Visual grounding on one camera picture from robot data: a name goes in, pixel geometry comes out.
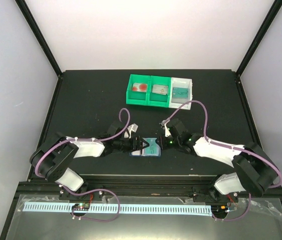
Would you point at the green bin middle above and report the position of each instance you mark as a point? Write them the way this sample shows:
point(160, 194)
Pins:
point(157, 99)

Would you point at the black frame post right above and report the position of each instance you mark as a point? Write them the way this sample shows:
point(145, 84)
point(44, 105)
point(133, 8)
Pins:
point(266, 23)

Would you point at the teal vip card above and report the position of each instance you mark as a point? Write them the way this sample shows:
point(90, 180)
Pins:
point(180, 93)
point(155, 150)

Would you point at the black frame post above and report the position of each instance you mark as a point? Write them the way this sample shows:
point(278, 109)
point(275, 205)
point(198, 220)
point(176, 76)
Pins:
point(26, 12)
point(266, 23)

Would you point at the white bin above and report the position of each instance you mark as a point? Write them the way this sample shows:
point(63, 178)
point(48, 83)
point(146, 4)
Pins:
point(181, 83)

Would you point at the black frame post left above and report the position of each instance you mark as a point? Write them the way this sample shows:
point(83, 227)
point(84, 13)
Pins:
point(26, 12)

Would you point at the green bin left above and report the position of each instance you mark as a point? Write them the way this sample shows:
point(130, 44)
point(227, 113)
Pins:
point(136, 98)

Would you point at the red circle card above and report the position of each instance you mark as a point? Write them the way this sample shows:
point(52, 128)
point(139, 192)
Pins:
point(139, 87)

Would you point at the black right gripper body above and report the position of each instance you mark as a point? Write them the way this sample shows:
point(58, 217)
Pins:
point(168, 145)

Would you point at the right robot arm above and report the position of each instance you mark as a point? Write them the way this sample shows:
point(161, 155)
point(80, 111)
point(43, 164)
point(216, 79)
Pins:
point(254, 172)

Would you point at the white patterned card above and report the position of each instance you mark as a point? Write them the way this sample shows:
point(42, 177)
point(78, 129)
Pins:
point(160, 89)

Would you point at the light blue slotted strip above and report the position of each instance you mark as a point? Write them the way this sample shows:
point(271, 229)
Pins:
point(106, 208)

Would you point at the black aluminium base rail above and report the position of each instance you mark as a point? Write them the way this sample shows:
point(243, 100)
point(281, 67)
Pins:
point(147, 185)

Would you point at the left circuit board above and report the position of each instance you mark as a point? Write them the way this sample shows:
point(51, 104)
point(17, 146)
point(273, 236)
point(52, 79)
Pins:
point(81, 207)

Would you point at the teal VIP card in bin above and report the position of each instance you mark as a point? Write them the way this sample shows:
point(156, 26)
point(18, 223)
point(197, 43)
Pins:
point(180, 93)

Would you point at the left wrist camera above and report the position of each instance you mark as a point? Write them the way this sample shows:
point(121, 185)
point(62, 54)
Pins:
point(131, 129)

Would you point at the blue leather card holder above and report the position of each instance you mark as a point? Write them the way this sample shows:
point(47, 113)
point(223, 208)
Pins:
point(139, 153)

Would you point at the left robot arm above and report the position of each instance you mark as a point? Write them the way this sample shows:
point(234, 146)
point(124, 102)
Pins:
point(52, 160)

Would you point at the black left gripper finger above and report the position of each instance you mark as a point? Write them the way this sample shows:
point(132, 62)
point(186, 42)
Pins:
point(147, 150)
point(145, 142)

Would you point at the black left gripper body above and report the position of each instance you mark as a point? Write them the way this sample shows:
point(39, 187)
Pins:
point(133, 147)

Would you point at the green bin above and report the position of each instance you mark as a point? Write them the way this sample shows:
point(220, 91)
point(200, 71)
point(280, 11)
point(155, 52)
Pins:
point(157, 99)
point(136, 98)

